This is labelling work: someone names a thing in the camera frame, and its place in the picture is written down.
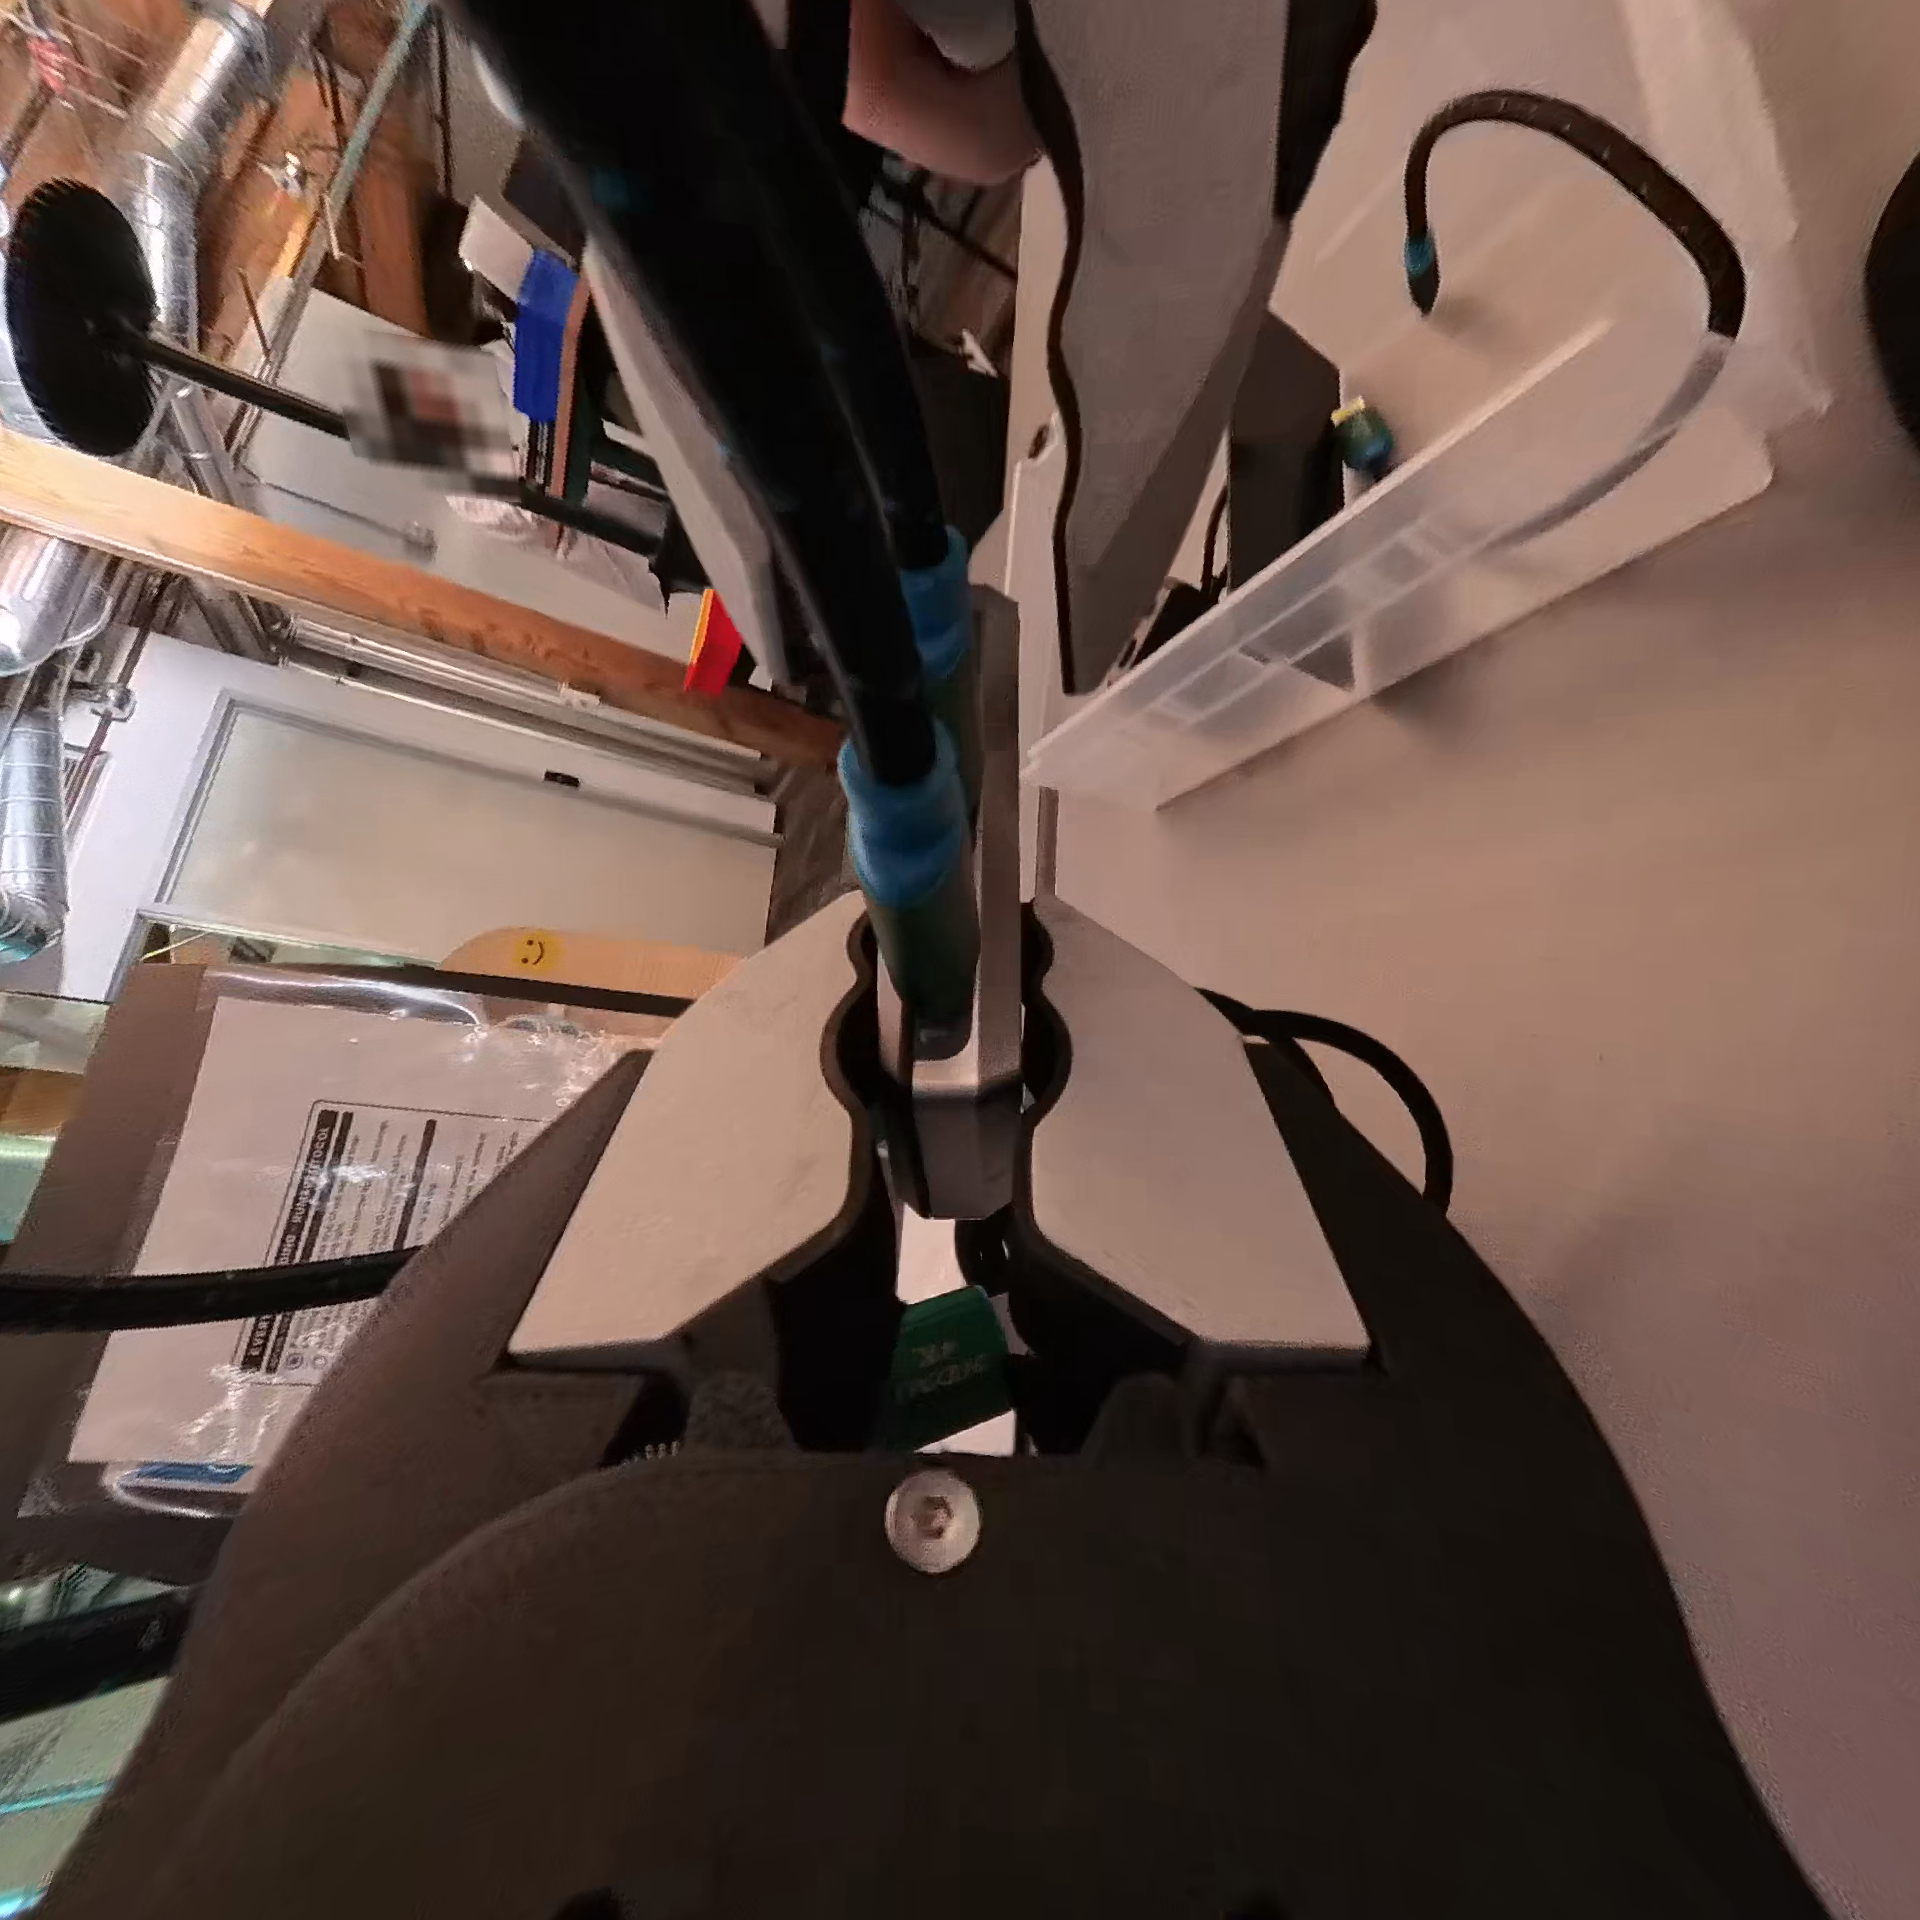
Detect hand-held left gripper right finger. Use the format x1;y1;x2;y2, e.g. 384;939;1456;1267
1007;902;1375;1452

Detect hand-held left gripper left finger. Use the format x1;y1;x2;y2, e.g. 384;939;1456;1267
508;902;905;1452

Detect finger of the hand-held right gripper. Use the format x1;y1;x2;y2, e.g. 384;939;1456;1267
1019;0;1364;699
593;257;801;689

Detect black hdmi switch box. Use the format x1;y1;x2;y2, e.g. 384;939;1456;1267
879;584;1056;1220

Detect clear plastic bin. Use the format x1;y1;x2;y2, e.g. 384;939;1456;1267
1024;59;1835;816

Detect green hdmi plug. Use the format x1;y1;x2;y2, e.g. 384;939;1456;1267
883;1288;1004;1454

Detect person's right hand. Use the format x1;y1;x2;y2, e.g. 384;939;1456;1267
840;0;1047;185

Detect blue plastic bin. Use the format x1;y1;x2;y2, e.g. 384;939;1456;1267
513;251;591;419

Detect laminated instruction sign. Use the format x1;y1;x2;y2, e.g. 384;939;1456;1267
0;960;669;1518

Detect white framed door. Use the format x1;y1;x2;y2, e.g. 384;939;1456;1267
133;682;784;1003

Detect black floor lamp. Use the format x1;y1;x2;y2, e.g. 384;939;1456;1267
0;177;361;454

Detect silver insulated pipes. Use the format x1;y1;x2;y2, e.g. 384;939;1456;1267
0;526;137;970

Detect wooden post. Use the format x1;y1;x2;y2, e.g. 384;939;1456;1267
0;427;849;770

